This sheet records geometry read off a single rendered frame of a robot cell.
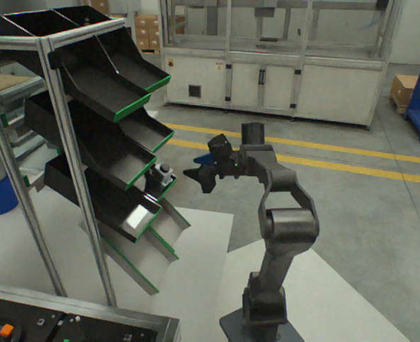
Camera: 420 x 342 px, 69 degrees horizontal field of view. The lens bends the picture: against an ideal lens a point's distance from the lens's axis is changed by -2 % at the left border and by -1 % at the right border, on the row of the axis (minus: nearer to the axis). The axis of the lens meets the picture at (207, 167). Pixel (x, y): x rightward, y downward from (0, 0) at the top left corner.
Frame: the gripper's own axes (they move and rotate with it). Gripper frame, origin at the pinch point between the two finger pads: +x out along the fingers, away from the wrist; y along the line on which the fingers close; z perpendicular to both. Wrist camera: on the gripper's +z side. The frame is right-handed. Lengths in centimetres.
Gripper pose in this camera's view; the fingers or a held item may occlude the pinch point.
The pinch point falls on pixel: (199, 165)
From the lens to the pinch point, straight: 83.6
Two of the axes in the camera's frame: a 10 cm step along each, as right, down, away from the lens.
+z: -2.3, -8.8, -4.3
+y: -3.6, 4.8, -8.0
